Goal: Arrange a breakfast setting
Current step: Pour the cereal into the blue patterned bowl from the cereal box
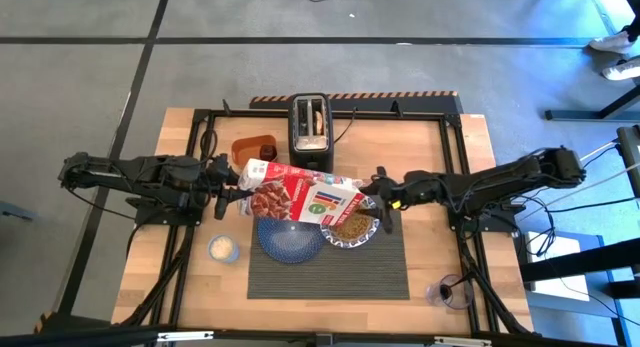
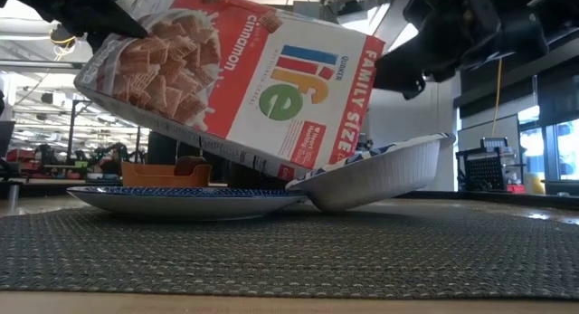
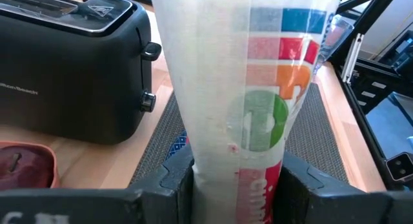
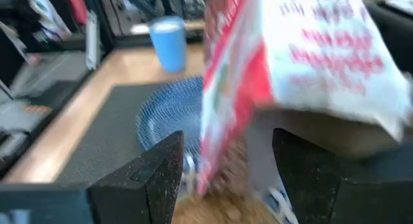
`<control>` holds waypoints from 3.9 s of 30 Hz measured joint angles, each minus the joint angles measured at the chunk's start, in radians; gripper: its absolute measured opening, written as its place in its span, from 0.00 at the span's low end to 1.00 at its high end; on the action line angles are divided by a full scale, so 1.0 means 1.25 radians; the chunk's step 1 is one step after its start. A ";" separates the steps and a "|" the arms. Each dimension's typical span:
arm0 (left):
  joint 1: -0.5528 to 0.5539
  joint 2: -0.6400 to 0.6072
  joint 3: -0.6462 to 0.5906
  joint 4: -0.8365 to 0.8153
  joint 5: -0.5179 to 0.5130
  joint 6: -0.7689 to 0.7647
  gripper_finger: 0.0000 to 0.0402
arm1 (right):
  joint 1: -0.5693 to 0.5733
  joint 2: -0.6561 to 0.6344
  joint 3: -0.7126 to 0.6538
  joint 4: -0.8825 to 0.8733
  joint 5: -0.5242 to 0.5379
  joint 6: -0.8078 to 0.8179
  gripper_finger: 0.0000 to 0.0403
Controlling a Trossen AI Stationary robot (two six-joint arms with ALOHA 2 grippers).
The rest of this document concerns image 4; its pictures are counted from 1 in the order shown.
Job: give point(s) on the brown cereal pieces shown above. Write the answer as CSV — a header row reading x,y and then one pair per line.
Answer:
x,y
219,211

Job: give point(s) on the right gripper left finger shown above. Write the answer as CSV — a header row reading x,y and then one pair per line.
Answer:
x,y
151,185

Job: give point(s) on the blue patterned plate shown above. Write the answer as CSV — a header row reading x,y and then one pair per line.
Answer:
x,y
171,114

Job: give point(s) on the grey woven placemat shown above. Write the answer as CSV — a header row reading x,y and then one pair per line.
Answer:
x,y
106,133

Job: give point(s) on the translucent blue plastic cup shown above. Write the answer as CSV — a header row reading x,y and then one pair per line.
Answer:
x,y
169,46

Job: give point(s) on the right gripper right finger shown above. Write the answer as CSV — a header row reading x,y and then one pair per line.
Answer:
x,y
319,191

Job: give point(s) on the red white cereal box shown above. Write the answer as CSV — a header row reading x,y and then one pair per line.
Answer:
x,y
322,49

